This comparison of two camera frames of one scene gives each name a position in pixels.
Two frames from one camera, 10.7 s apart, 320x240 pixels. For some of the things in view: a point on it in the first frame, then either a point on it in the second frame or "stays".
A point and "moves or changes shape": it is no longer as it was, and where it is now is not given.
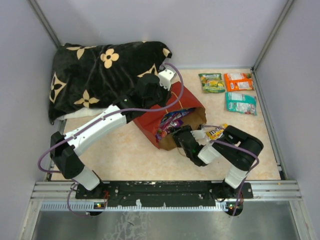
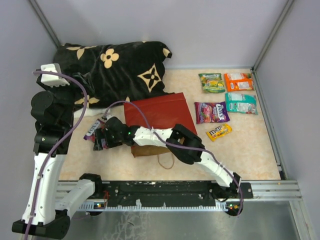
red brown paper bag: [149, 122] moves or changes shape
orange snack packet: [238, 81] stays
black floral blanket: [98, 74] stays
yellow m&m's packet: [216, 133] stays
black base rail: [164, 194] stays
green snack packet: [241, 103] stays
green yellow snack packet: [212, 82] stays
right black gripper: [176, 131] to [103, 133]
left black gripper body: [160, 98] to [78, 78]
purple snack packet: [170, 120] to [211, 112]
